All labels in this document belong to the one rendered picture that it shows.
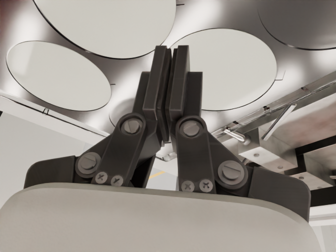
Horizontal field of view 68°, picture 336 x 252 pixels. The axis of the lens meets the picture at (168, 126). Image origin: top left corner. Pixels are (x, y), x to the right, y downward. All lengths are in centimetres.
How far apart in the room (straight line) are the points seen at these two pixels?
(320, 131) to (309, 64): 15
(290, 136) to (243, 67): 17
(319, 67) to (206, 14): 10
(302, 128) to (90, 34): 26
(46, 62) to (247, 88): 19
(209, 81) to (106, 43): 9
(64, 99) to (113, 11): 14
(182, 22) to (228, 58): 5
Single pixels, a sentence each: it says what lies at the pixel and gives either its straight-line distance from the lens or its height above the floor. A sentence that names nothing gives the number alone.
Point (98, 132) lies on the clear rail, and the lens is 34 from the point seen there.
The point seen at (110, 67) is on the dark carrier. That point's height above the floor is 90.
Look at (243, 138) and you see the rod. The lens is 32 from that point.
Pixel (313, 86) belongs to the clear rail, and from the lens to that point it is 25.
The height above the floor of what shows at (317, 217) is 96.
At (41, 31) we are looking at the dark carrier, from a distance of 23.
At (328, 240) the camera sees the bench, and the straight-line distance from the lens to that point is 340.
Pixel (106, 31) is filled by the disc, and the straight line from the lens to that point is 21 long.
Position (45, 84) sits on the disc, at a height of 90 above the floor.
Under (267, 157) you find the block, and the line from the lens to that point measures 35.
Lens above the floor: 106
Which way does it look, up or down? 31 degrees down
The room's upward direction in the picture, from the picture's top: 172 degrees counter-clockwise
